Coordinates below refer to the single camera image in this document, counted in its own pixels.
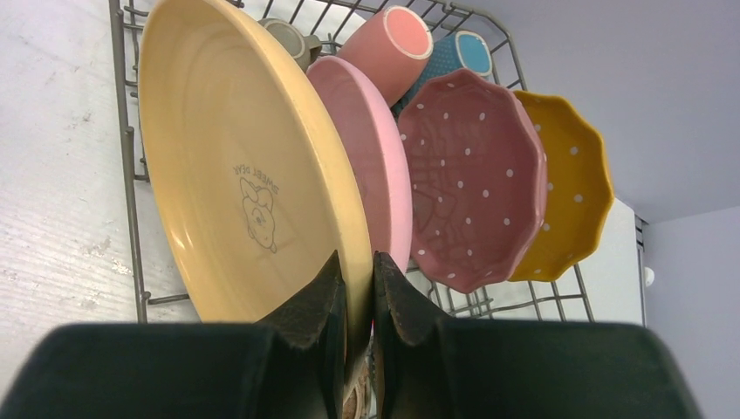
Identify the pink plate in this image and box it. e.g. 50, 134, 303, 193
307, 56, 413, 271

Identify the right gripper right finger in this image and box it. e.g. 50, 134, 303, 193
373, 252, 701, 418

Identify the cream bottom plate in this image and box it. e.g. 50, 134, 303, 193
138, 1, 372, 368

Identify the maroon polka dot plate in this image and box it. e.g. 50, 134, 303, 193
398, 69, 547, 293

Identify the pink cup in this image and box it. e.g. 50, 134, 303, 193
337, 5, 434, 106

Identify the aluminium rail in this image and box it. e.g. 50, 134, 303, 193
634, 215, 647, 327

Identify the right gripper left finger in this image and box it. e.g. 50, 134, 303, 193
1, 254, 346, 418

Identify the blue mug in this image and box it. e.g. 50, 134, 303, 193
391, 31, 493, 119

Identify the grey ceramic mug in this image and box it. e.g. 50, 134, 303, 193
258, 17, 322, 72

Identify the yellow polka dot plate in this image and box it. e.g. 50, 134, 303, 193
510, 91, 614, 282

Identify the grey wire dish rack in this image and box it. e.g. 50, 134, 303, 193
108, 1, 594, 323

